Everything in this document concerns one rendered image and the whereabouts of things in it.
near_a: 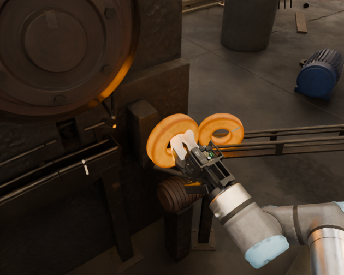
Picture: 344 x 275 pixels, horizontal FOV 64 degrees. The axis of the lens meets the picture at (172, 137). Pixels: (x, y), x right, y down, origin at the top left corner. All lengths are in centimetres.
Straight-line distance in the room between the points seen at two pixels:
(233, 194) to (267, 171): 128
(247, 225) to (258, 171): 128
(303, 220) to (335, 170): 139
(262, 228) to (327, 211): 16
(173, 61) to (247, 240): 69
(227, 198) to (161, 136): 22
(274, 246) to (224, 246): 92
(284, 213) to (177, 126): 33
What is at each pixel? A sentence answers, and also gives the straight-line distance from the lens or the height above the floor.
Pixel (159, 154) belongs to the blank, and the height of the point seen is 82.
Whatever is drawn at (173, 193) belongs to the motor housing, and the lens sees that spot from 102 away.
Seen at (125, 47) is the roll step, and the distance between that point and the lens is 75.
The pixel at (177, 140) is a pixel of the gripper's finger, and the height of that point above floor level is 87.
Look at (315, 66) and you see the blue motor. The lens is 255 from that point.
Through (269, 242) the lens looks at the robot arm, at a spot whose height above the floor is 81.
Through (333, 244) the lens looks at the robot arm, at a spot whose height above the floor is 82.
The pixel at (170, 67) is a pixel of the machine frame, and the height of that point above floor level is 87.
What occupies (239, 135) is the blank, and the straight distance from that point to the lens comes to 98.
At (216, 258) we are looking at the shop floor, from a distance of 149.
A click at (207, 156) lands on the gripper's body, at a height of 86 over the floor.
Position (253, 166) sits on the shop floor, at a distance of 190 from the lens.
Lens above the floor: 133
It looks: 41 degrees down
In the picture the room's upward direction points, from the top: straight up
